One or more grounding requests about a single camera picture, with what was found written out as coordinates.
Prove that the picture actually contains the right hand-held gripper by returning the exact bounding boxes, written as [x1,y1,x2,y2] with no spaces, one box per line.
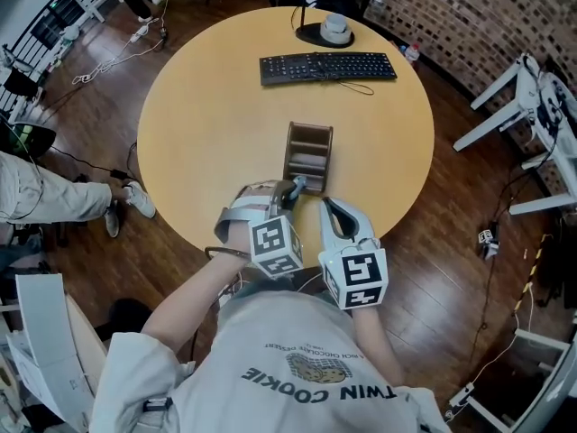
[317,196,390,311]

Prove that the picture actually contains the brown wooden organizer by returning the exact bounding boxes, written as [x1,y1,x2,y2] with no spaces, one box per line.
[280,120,335,197]

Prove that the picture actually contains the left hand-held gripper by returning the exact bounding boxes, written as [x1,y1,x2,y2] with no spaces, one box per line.
[213,179,305,280]

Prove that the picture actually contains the yellow-black striped bar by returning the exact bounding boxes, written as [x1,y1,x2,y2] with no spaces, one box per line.
[513,234,554,316]

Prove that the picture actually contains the small white power strip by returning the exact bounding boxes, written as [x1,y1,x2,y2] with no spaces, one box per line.
[447,382,475,410]

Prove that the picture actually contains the white metal frame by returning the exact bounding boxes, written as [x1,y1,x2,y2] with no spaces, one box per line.
[444,326,577,433]

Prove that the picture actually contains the white equipment with black cables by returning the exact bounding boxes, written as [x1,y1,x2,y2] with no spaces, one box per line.
[517,53,572,140]

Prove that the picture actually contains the clear plastic bottle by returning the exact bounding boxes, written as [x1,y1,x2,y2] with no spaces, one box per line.
[400,41,423,63]

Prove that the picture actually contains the person's left forearm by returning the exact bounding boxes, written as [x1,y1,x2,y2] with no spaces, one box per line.
[141,249,252,365]

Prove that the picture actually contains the person's right forearm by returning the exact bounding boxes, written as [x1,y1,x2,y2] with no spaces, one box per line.
[350,306,406,386]

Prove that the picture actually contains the black bag with green trim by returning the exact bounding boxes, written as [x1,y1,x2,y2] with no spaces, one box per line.
[0,121,58,162]

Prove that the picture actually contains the spare white gripper device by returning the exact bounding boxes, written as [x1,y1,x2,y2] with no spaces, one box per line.
[477,227,502,262]

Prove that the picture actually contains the brown wrist band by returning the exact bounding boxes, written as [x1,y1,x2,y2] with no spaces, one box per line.
[204,245,252,262]

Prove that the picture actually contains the long black floor cable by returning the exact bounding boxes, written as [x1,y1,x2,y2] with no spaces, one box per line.
[467,169,511,370]

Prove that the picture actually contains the person's left hand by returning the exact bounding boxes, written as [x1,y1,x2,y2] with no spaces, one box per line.
[237,185,273,211]

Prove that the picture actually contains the white cardboard sheets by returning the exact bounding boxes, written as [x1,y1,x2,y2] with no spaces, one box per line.
[5,272,99,424]

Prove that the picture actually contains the thin white cable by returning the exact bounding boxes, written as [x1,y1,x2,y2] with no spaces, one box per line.
[467,281,536,397]

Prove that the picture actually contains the black cable with adapter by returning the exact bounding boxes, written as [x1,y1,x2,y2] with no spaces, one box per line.
[43,139,139,189]

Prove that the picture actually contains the black keyboard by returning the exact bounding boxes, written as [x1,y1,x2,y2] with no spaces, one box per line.
[258,51,399,88]

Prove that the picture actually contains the keyboard cable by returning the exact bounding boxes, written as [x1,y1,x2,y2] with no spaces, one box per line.
[314,60,376,97]

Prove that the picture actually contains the white desk frame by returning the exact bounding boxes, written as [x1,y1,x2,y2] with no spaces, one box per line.
[452,51,577,217]

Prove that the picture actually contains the person's white printed shirt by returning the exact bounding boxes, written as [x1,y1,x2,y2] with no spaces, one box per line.
[88,285,453,433]

